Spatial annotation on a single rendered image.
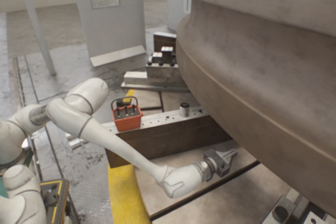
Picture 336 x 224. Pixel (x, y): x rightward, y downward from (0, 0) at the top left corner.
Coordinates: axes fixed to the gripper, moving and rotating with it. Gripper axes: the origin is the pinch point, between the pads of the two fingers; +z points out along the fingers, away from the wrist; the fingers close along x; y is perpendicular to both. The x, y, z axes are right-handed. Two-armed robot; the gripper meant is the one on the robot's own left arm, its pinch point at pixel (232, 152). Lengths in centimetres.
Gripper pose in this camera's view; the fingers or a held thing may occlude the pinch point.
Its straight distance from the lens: 102.7
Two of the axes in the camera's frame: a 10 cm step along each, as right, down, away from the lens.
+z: 8.6, -2.9, 4.2
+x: -5.1, -4.9, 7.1
